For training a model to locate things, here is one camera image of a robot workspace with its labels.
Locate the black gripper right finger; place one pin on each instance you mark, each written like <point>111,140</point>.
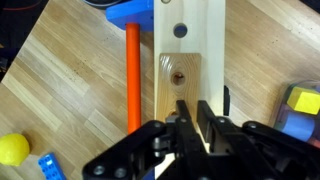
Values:
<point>253,153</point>

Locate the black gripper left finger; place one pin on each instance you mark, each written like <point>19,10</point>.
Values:
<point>160,156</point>

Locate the wooden block with two holes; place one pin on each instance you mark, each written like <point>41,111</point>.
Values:
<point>180,66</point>

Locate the blue and wood toy tool box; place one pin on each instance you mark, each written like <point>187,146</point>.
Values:
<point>200,20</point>

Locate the clear jar of coloured cubes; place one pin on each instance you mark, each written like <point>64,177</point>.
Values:
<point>300,113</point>

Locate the blue toy brick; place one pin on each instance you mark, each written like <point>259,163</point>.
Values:
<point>51,166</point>

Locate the yellow lemon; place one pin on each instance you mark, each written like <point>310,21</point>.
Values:
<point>13,150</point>

